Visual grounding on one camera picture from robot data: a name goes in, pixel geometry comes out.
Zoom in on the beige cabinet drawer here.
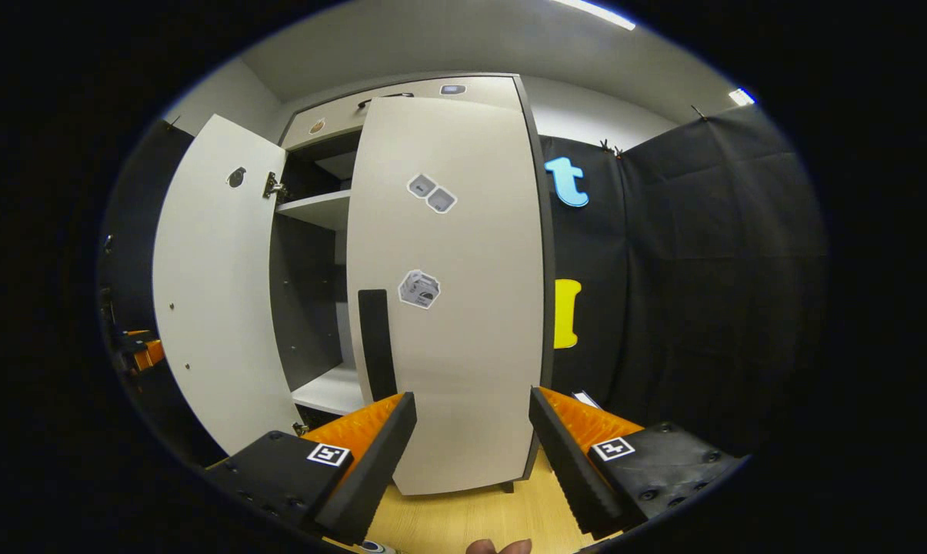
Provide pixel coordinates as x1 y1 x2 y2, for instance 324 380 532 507
282 75 522 151

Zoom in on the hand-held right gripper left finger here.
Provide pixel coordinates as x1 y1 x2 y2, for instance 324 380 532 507
205 392 418 546

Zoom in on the grey cabinet door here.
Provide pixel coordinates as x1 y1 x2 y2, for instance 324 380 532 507
152 114 302 456
345 94 547 496

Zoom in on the white cabinet shelf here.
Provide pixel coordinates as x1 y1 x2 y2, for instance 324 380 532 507
292 363 365 416
276 189 352 232

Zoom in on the long ceiling light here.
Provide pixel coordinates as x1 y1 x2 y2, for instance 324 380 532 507
552 0 637 32

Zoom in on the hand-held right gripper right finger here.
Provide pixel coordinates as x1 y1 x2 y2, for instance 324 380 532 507
529 386 743 539

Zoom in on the black backdrop cloth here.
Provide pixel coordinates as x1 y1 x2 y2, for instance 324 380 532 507
98 104 829 462

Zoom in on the grey cabinet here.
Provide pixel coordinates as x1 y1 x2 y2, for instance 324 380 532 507
267 72 556 493

